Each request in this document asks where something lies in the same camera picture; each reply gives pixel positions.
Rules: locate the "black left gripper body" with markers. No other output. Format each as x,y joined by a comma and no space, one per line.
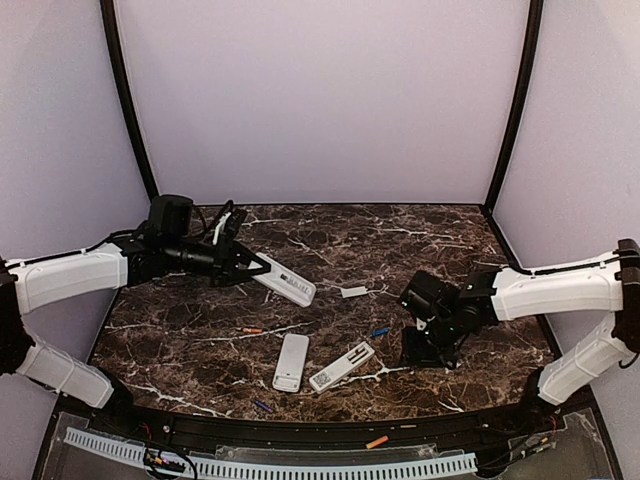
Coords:
222,255

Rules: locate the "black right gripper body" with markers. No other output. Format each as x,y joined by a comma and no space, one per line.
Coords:
435,347

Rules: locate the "white remote control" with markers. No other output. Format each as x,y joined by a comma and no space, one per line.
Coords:
286,283
290,366
341,367

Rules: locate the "purple battery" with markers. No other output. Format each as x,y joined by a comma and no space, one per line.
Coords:
263,406

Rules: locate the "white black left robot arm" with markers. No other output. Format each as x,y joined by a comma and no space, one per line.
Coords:
159,246

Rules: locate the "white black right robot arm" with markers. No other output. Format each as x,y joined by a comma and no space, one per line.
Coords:
445,315

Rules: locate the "black front rail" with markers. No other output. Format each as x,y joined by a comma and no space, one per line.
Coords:
463,415

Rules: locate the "white slotted cable duct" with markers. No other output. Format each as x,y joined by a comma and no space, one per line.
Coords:
135,454

